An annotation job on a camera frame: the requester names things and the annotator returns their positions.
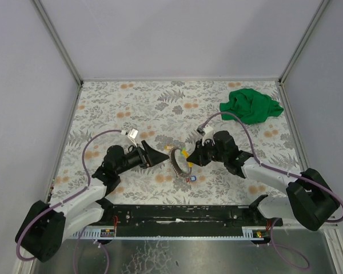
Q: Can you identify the patterned bracelet keyring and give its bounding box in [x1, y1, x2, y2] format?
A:
[169, 147, 192, 178]

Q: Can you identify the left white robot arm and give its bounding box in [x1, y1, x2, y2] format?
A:
[15, 140, 169, 262]

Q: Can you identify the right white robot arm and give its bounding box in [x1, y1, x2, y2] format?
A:
[187, 131, 340, 231]

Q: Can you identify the floral table mat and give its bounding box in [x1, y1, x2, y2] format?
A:
[51, 81, 302, 205]

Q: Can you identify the green crumpled cloth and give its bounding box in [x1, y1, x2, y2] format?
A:
[219, 88, 284, 125]

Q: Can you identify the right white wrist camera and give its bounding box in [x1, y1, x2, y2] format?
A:
[197, 125, 214, 145]

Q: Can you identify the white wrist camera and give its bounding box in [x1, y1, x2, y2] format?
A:
[197, 125, 214, 145]
[121, 128, 138, 146]

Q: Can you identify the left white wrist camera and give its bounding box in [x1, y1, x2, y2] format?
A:
[121, 128, 138, 146]

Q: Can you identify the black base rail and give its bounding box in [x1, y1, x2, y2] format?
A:
[96, 204, 274, 239]

